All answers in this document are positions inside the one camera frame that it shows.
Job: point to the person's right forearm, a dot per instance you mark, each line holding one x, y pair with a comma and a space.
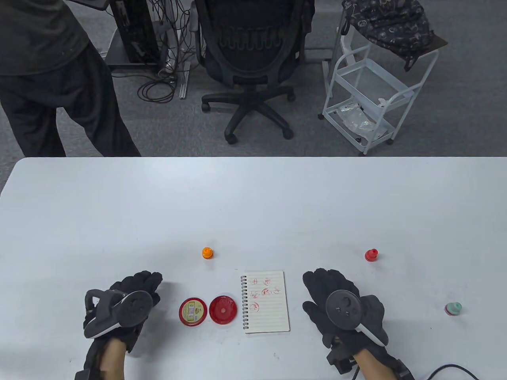
370, 368

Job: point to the white metal trolley cart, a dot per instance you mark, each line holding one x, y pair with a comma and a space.
366, 77

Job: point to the black white hand controller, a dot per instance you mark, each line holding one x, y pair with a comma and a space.
132, 304
342, 308

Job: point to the person's right hand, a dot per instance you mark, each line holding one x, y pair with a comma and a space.
336, 283

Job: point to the red ink pad base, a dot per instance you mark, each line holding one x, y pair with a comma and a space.
222, 310

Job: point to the black patterned bag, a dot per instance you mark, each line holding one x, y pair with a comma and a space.
388, 23

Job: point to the clear plastic bag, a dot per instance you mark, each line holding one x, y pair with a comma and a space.
356, 118

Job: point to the slim white desk leg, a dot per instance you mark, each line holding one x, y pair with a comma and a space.
183, 85

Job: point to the black computer stand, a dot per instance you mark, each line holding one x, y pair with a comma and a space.
138, 68

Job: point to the black white right hand controller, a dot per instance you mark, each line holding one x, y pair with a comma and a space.
342, 308

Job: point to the spiral lined notebook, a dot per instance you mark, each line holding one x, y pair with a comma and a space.
269, 312

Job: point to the dark brown flat board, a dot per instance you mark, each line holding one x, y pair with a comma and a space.
437, 42

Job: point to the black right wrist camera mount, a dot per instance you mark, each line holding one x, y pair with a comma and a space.
340, 362

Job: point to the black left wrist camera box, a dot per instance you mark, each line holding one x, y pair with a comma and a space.
81, 375

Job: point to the black mesh office chair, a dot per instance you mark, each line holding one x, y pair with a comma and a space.
253, 51

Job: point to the black white left hand controller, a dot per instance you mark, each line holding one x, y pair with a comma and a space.
132, 304

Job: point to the green reward stamp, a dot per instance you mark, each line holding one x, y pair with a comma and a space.
453, 308

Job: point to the person's left hand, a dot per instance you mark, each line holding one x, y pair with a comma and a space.
138, 283

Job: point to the red reward stamp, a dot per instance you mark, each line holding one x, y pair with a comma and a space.
371, 255

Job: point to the grey floor outlet cover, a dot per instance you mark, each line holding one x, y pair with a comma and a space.
317, 54

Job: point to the black computer tower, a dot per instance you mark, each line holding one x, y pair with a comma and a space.
134, 27

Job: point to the person's left forearm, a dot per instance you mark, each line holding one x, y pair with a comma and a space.
113, 360

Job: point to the orange reward stamp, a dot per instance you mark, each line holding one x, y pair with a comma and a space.
207, 252

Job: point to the small white plastic part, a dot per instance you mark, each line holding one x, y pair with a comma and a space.
382, 103

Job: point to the red ink tin lid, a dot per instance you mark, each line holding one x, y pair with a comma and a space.
193, 311

